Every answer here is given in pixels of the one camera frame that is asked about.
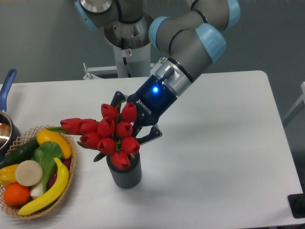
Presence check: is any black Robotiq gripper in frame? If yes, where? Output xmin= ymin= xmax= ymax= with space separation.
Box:
xmin=110 ymin=75 xmax=177 ymax=145

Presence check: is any red tulip bouquet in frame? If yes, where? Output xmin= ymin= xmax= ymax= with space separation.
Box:
xmin=48 ymin=102 xmax=140 ymax=170

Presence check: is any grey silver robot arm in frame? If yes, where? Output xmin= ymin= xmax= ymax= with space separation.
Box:
xmin=75 ymin=0 xmax=240 ymax=144

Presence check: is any dark grey ribbed vase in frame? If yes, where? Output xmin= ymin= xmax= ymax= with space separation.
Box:
xmin=106 ymin=153 xmax=142 ymax=189

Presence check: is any dark red vegetable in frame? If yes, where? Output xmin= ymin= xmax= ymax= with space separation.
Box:
xmin=48 ymin=159 xmax=71 ymax=189

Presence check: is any green bok choy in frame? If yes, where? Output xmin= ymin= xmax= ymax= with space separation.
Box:
xmin=30 ymin=141 xmax=63 ymax=198

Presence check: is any yellow banana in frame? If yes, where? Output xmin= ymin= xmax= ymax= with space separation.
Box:
xmin=18 ymin=157 xmax=69 ymax=216

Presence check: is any woven wicker basket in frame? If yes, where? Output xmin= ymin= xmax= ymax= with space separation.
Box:
xmin=0 ymin=124 xmax=78 ymax=220

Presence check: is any green cucumber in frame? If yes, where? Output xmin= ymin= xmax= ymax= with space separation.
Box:
xmin=0 ymin=138 xmax=39 ymax=168

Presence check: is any beige round disc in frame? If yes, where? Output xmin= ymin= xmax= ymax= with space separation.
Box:
xmin=15 ymin=160 xmax=42 ymax=187

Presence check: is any yellow bell pepper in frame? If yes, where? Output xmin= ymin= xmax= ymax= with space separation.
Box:
xmin=0 ymin=164 xmax=19 ymax=187

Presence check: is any orange fruit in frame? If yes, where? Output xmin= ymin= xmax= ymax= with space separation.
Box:
xmin=3 ymin=183 xmax=30 ymax=206

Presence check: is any black device at table edge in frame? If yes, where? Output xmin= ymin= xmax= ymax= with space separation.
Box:
xmin=287 ymin=193 xmax=305 ymax=219

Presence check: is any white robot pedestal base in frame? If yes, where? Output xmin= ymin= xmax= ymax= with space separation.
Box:
xmin=83 ymin=44 xmax=167 ymax=80

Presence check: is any blue handled saucepan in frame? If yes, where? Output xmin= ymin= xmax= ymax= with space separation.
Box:
xmin=0 ymin=69 xmax=20 ymax=161

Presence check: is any white furniture frame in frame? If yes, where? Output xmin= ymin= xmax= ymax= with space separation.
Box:
xmin=282 ymin=82 xmax=305 ymax=127

